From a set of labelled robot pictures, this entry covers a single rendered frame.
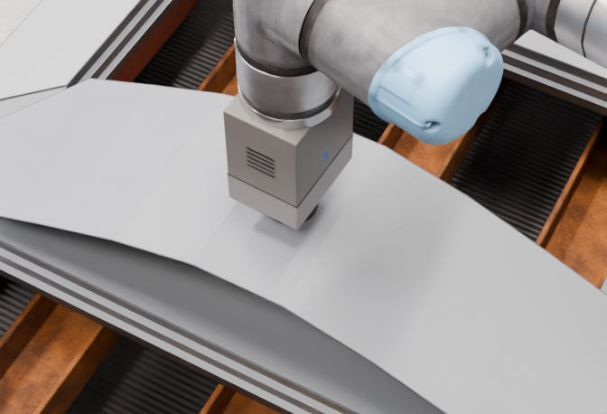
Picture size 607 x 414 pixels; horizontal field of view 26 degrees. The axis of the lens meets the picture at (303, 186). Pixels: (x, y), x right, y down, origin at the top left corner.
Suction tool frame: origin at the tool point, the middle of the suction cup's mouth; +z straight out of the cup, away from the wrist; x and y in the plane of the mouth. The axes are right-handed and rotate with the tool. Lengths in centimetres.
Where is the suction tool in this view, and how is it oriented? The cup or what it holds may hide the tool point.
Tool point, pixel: (292, 211)
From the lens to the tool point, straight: 108.0
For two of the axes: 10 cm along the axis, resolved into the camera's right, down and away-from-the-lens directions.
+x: 8.5, 4.1, -3.2
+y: -5.2, 6.8, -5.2
